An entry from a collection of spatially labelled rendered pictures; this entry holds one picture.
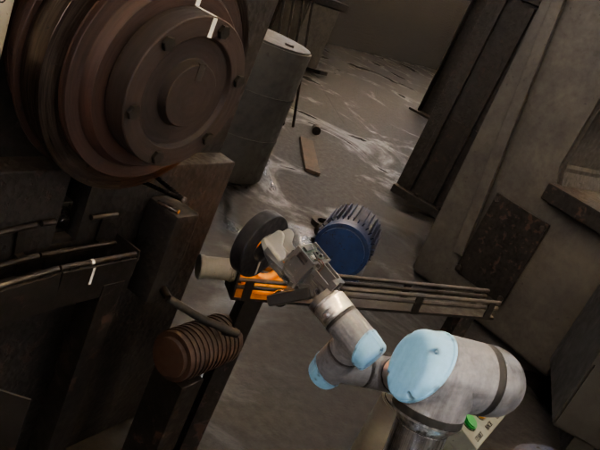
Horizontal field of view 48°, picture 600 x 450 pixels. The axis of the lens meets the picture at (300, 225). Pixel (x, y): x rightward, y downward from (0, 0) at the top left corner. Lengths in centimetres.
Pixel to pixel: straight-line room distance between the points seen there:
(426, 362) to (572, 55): 282
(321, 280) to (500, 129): 255
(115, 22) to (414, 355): 69
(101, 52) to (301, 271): 58
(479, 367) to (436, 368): 8
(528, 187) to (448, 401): 270
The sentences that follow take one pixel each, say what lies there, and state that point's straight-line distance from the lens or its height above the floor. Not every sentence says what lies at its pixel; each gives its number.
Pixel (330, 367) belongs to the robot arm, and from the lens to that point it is 140.
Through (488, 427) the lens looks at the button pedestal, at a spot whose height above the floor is 59.
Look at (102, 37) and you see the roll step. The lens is 111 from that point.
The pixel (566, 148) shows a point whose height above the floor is 106.
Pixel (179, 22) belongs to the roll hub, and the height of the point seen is 123.
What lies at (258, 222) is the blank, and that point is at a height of 89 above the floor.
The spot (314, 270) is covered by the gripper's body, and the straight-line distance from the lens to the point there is 137.
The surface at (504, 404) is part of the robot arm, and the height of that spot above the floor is 93.
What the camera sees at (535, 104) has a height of 118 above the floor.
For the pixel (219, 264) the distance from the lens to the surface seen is 161.
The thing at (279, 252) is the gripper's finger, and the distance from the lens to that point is 140.
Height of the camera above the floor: 141
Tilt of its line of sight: 21 degrees down
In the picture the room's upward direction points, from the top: 24 degrees clockwise
